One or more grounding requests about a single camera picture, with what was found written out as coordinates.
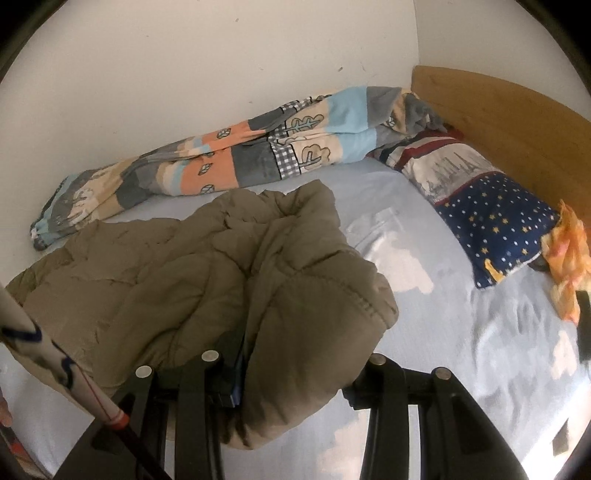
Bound light blue bed sheet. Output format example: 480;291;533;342
0;168;591;480

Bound orange patterned cloth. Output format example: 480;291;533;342
540;198;591;324

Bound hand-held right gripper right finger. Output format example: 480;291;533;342
344;353;529;480

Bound patchwork printed quilt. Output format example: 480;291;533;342
30;85;446;252

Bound printed pillow with stars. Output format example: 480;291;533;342
369;128;561;291

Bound dark object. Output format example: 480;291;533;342
574;289;591;366

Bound wooden headboard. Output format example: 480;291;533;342
410;65;591;217

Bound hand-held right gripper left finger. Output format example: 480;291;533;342
55;330;245;480

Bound olive puffer jacket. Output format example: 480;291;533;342
6;179;400;450

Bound white and black cable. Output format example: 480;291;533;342
0;284;174;480

